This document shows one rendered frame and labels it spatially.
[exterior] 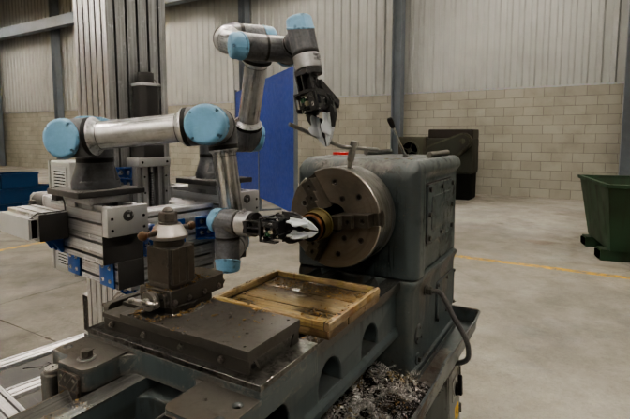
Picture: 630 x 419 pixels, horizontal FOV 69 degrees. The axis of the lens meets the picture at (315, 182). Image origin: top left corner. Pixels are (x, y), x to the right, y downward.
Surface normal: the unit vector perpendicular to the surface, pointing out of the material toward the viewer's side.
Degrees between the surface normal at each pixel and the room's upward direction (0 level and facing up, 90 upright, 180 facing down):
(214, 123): 89
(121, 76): 90
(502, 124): 90
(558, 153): 90
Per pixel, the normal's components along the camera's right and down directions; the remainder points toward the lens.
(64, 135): -0.16, 0.11
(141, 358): -0.51, 0.06
